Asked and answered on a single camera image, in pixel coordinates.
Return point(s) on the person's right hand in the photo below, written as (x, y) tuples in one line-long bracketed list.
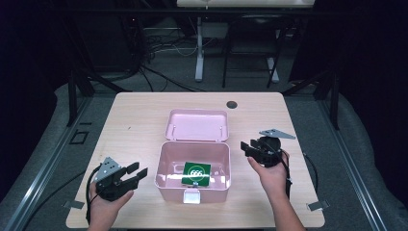
[(272, 178)]

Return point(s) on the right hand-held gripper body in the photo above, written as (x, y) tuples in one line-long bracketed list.
[(271, 150)]

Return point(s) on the pink storage box with lid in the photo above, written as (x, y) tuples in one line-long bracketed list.
[(195, 150)]

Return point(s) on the person's left hand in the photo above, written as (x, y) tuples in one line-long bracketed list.
[(106, 208)]

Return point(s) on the green card packet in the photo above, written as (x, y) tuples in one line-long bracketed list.
[(196, 173)]

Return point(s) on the black metal stool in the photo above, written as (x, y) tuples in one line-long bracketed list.
[(256, 22)]

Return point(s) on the aluminium floor rail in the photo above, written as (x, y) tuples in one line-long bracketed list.
[(349, 160), (48, 166)]

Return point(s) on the grey metal table bracket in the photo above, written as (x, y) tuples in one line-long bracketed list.
[(318, 205), (74, 204)]

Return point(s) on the dark round table grommet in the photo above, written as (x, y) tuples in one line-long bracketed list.
[(231, 104)]

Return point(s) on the black metal stand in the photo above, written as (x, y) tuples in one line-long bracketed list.
[(72, 96), (333, 96)]

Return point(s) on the white desk with legs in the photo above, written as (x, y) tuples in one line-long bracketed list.
[(199, 61)]

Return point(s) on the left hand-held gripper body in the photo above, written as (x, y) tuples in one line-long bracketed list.
[(110, 186)]

